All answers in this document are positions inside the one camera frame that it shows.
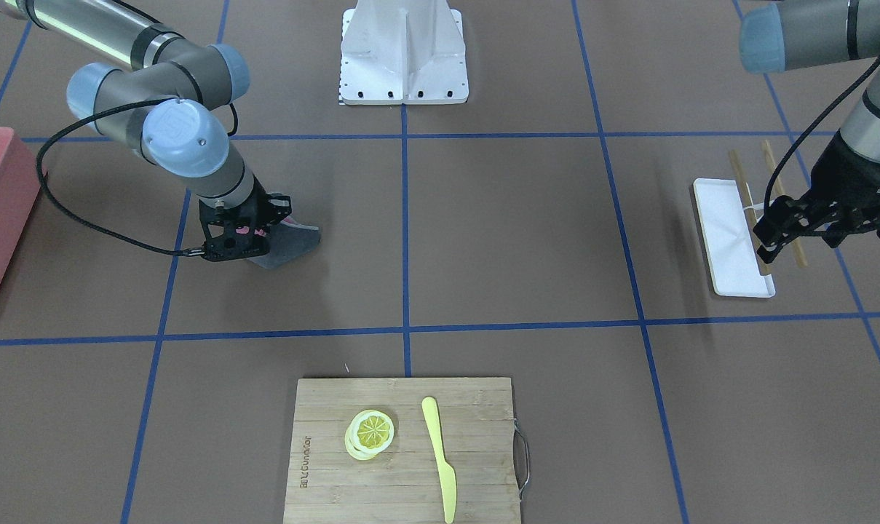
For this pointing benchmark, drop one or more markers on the bamboo cutting board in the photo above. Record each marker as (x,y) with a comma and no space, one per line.
(401,484)

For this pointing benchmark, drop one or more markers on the yellow plastic knife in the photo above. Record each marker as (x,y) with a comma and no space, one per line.
(447,476)

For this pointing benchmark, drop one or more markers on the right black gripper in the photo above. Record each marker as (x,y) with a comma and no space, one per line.
(279,206)

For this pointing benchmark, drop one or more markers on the grey and pink cloth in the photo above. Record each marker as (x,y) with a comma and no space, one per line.
(286,241)

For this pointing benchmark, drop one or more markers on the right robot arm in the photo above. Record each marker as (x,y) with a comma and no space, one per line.
(155,93)

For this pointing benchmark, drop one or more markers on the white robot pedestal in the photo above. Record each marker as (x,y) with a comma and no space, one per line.
(403,52)

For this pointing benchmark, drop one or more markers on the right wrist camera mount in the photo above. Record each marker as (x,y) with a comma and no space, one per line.
(225,230)

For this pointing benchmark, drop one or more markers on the white rack crossbar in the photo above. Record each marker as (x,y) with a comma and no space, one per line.
(756,211)

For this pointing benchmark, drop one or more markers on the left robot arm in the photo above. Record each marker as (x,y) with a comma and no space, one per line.
(791,35)

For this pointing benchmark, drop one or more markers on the yellow lemon slice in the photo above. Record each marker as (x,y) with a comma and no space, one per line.
(369,433)

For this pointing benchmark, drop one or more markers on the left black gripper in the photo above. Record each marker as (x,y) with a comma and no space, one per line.
(853,173)

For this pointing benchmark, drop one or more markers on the white rectangular tray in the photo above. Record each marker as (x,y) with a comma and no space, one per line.
(731,257)

